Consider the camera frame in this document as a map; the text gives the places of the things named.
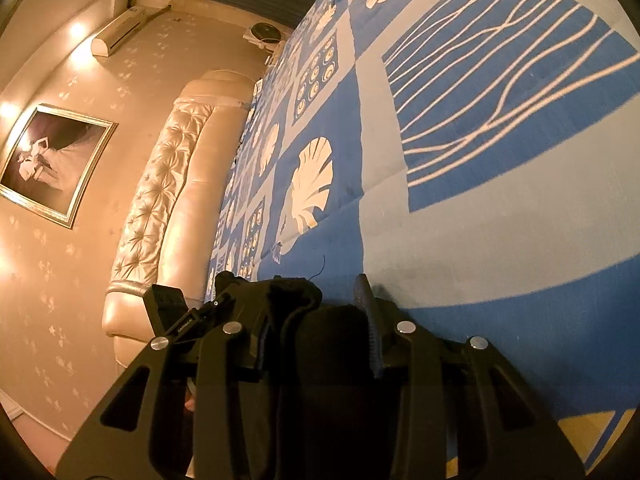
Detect white wall air conditioner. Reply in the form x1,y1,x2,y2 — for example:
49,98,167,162
90,4,171,58

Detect blue patterned bed sheet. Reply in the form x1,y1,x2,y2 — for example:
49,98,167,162
209,0,639,471

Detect black pants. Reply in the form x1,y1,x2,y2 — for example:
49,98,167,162
186,271,452,480

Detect framed wall picture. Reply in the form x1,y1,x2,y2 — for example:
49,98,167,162
1,104,117,229

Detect cream tufted headboard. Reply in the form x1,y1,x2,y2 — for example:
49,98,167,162
102,70,254,368

